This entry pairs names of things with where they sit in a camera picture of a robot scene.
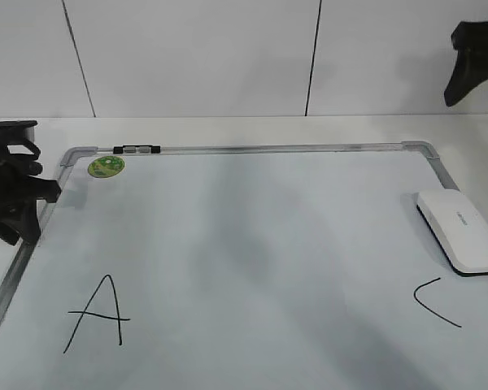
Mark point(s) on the white whiteboard eraser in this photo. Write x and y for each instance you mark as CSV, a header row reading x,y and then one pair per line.
x,y
458,227

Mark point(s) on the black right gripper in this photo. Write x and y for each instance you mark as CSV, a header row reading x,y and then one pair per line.
x,y
470,39

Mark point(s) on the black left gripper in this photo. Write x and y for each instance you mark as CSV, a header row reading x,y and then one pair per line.
x,y
20,190

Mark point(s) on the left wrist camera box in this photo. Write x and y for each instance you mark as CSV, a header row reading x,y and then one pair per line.
x,y
16,130

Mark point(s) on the round green magnet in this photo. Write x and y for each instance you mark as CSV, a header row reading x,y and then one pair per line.
x,y
106,167

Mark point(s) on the white aluminium-framed whiteboard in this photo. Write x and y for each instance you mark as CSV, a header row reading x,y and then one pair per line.
x,y
271,267

